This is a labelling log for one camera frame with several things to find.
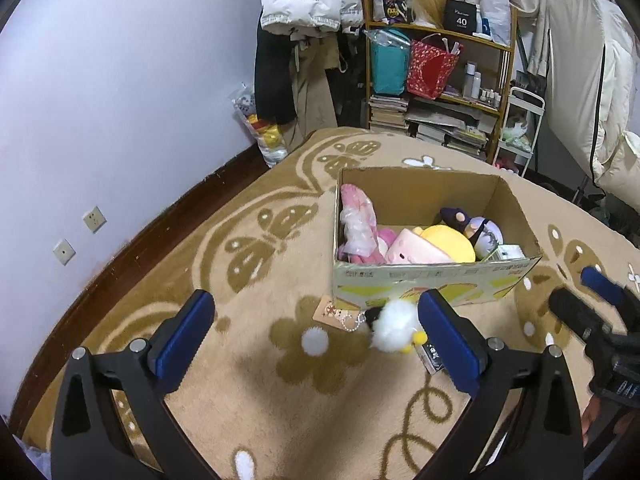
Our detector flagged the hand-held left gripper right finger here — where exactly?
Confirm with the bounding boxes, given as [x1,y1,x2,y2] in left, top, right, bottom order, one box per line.
[417,289,586,480]

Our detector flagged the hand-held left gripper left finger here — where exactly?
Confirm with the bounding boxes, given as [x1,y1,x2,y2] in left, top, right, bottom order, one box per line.
[50,289,217,480]

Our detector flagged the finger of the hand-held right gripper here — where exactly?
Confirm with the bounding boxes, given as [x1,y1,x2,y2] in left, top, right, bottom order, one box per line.
[547,287,613,343]
[580,266,640,311]

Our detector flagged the white fluffy duck keychain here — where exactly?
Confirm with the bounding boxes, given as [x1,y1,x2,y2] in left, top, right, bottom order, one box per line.
[314,296,428,353]

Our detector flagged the printed cardboard box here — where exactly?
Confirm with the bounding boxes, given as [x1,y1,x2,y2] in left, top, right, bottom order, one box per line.
[332,166,543,308]

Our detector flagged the white packet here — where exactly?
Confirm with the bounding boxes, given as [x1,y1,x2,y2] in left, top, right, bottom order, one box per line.
[487,244,526,261]

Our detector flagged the pink square plush cushion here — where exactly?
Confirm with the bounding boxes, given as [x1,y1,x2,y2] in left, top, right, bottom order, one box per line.
[385,228,453,264]

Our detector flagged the yellow bear plush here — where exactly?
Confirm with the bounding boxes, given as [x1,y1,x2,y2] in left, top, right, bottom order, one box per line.
[412,224,477,262]

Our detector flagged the purple witch doll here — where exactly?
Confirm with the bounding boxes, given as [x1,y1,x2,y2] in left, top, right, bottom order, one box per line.
[440,206,503,261]

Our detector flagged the pink plush keychain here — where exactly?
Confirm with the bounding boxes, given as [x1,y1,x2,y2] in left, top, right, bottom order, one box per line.
[377,227,401,257]

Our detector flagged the pink plastic-wrapped packet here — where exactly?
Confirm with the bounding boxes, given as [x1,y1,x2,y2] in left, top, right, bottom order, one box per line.
[339,184,386,264]

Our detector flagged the person's right hand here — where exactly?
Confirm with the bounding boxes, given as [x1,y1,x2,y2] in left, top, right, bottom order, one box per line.
[581,394,632,435]

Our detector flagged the small black barcode box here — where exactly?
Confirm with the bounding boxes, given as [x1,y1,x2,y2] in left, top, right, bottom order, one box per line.
[417,342,446,375]

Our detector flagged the white trolley cart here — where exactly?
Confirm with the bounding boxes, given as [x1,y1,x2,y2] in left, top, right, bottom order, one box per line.
[492,86,546,176]

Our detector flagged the cream padded chair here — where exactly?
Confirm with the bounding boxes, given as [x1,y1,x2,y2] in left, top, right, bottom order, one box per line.
[545,0,640,196]

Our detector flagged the wooden shelf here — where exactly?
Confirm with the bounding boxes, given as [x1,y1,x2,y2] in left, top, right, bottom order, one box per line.
[362,0,518,161]

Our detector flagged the plastic bag of toys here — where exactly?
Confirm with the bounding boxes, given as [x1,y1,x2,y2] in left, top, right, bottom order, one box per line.
[232,87,290,168]

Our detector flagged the row of small bottles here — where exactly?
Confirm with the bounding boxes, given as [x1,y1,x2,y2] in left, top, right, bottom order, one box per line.
[462,60,503,106]

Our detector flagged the stack of books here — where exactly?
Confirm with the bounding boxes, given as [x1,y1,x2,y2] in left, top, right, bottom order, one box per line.
[369,94,501,161]

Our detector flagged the red gift bag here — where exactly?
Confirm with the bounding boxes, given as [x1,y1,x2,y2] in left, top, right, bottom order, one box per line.
[406,35,463,100]

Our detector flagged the beige trousers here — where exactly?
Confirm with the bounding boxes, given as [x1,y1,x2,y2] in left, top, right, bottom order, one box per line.
[290,35,338,146]

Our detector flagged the black hanging garment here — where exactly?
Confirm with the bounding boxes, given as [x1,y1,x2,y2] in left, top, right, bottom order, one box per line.
[327,30,368,128]

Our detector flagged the black coat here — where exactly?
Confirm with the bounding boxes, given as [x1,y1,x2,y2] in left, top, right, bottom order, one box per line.
[255,15,296,126]

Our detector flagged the teal bag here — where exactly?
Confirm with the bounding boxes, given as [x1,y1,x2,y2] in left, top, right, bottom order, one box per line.
[370,30,411,96]

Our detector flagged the white paper bag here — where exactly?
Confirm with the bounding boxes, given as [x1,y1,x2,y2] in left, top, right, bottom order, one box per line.
[480,0,513,43]

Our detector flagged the blonde wig head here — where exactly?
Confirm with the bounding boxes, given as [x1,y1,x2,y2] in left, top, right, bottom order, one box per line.
[404,0,451,28]

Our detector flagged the white wall socket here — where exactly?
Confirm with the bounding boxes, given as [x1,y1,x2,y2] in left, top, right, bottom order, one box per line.
[53,239,76,266]
[82,206,107,233]

